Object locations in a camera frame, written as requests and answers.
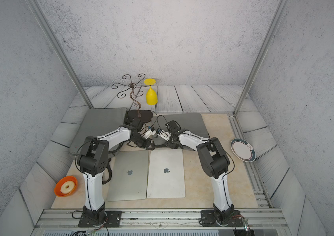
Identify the silver apple laptop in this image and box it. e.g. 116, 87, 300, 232
107, 150, 149, 202

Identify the white laptop yellow logo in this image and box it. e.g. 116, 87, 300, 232
147, 149, 186, 199

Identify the grey zippered laptop bag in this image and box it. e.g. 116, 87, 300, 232
69, 108, 127, 157

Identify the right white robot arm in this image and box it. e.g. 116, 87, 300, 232
166, 129, 235, 225

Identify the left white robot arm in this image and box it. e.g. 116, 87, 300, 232
75, 125, 155, 216

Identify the yellow plastic wine glass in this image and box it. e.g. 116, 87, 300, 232
144, 78, 158, 106

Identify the white plate green rim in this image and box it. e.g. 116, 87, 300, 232
231, 138, 256, 163

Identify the orange round object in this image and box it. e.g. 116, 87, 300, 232
54, 176, 78, 197

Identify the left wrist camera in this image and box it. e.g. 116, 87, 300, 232
127, 119, 156, 138

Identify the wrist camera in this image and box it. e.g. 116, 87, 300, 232
157, 120, 182, 138
127, 119, 156, 138

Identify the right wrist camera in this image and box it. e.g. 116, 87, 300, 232
157, 120, 182, 138

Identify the copper wire stand dark base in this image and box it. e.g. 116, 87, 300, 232
111, 73, 153, 124

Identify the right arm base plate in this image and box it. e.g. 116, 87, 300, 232
199, 209, 244, 228

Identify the white ring in dish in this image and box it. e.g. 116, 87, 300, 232
60, 181, 75, 194

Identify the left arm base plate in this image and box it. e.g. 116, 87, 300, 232
78, 210, 122, 228

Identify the aluminium front rail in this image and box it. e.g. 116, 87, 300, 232
32, 208, 291, 236

